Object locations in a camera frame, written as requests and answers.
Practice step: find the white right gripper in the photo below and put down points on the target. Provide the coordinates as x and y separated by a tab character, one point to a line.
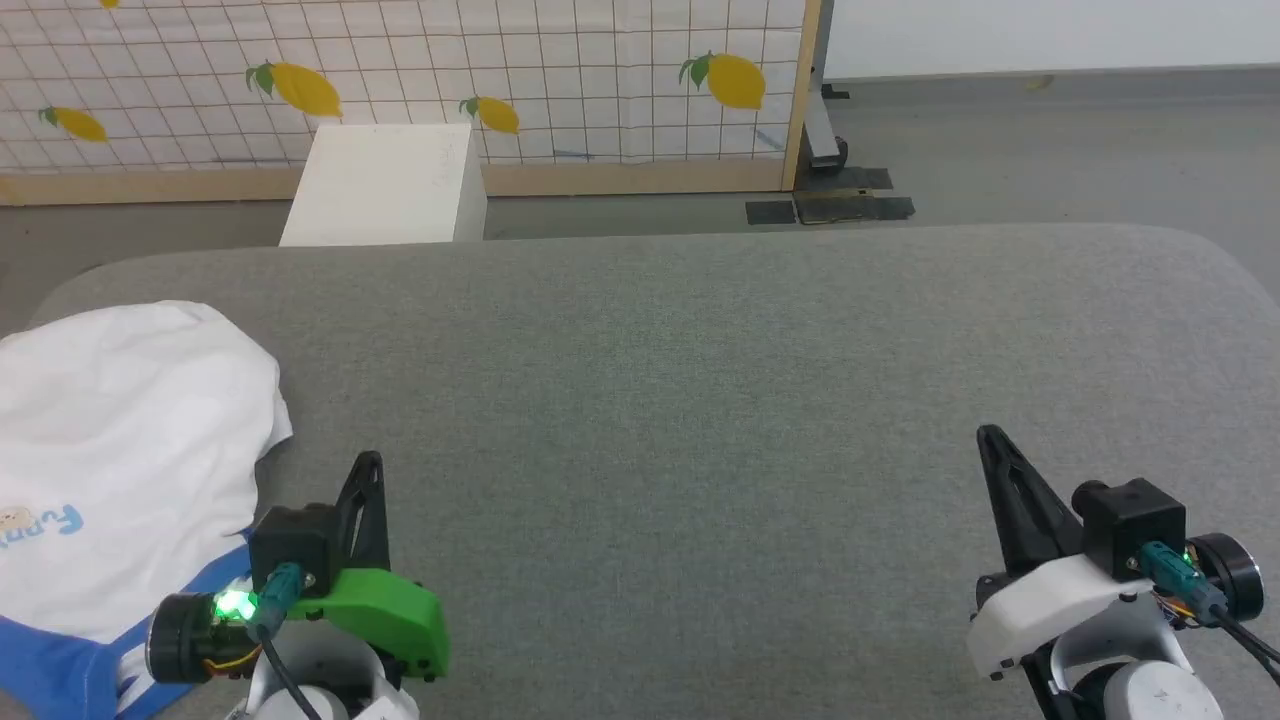
1060	600

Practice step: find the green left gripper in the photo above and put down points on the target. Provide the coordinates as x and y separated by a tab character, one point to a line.
390	615

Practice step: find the white and blue garment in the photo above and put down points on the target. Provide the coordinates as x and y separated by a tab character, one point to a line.
120	420

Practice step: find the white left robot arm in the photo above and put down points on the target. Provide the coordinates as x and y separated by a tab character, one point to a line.
335	700

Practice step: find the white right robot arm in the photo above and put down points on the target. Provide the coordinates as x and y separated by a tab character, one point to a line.
1150	700

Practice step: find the grey fabric sofa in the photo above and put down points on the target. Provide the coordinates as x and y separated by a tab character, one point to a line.
650	400

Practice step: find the black floor tape patch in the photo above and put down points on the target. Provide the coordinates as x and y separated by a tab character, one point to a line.
895	208
770	212
860	179

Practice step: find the white box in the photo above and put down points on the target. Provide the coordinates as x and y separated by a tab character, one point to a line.
380	185

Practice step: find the brown floor plate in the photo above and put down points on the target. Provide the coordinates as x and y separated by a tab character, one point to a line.
835	206

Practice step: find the grey metal stand leg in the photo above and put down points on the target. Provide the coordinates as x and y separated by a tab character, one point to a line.
823	130

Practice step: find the lemon print tile partition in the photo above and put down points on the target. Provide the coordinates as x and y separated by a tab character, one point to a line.
600	100

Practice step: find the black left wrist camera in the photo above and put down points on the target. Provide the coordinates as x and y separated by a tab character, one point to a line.
292	545

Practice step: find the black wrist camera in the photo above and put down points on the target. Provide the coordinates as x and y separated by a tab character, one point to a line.
1135	525
292	545

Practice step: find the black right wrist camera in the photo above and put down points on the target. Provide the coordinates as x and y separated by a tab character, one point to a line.
1135	525

